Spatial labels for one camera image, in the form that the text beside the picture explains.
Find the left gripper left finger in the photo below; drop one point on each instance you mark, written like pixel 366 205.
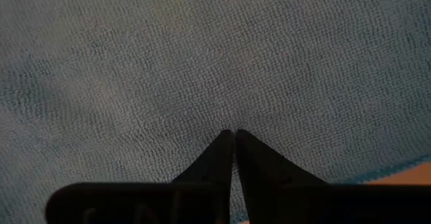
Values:
pixel 219 163

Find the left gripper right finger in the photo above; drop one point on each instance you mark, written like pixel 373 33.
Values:
pixel 262 170

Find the blue microfiber towel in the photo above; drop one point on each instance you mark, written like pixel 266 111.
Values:
pixel 202 66

